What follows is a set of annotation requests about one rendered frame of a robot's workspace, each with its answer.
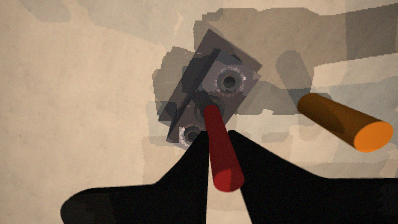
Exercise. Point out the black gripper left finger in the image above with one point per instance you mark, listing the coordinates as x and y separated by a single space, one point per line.
179 197

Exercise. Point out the dark red peg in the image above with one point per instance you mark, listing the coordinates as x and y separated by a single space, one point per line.
226 171

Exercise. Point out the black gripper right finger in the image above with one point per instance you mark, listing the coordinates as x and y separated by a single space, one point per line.
277 191

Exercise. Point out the brown cylinder with orange end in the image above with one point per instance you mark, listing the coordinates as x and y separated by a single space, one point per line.
363 132

